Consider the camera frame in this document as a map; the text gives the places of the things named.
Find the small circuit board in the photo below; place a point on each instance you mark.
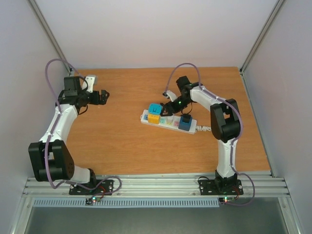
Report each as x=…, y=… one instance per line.
x=226, y=199
x=92, y=200

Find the left small circuit board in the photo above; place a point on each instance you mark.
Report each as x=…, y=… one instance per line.
x=92, y=200

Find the cyan plug adapter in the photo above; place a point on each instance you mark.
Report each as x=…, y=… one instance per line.
x=155, y=109

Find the black power adapter plug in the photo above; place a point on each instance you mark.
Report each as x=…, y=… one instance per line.
x=186, y=118

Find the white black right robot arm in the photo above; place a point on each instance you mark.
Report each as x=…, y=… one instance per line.
x=226, y=125

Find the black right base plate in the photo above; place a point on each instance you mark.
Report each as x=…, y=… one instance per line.
x=220, y=186

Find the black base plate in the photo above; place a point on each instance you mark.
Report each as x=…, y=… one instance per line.
x=92, y=188
x=220, y=186

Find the white power strip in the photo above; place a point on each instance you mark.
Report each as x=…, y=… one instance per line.
x=170, y=125

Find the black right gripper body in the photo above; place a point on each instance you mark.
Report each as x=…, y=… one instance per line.
x=185, y=101

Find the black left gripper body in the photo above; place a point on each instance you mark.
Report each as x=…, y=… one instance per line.
x=95, y=100

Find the grey slotted cable duct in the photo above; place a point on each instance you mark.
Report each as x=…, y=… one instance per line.
x=127, y=202

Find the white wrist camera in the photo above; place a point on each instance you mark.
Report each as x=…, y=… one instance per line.
x=170, y=95
x=89, y=83

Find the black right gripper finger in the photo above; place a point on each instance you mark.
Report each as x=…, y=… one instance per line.
x=166, y=112
x=167, y=107

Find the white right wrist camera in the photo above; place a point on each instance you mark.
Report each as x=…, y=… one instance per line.
x=170, y=95

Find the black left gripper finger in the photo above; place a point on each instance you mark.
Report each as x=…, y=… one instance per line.
x=104, y=94
x=103, y=100

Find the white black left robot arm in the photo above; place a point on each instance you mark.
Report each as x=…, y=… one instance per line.
x=50, y=158

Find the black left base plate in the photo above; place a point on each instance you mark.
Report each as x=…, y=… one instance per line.
x=92, y=188

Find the right small circuit board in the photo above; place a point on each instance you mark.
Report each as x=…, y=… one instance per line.
x=226, y=199

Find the yellow cube socket adapter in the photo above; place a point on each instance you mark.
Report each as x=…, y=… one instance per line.
x=153, y=119

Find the white charger plug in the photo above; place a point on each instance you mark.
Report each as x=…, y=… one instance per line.
x=169, y=120

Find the dark blue cube adapter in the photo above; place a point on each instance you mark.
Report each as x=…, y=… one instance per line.
x=185, y=126

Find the right aluminium corner post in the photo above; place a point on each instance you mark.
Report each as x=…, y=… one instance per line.
x=262, y=34

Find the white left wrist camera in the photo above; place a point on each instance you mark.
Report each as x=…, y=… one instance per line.
x=89, y=83

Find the aluminium corner post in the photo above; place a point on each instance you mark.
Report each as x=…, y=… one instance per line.
x=46, y=28
x=262, y=34

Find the left aluminium corner post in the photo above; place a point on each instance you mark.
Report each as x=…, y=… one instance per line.
x=46, y=28

